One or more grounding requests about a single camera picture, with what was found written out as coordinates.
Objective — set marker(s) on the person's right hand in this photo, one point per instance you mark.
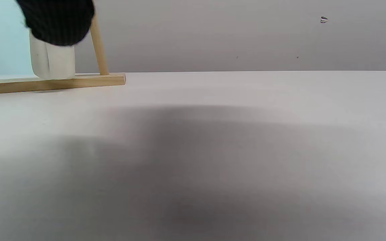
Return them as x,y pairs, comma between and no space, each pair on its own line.
57,20

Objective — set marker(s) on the wooden hanging rack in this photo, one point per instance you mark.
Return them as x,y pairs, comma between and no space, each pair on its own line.
79,81

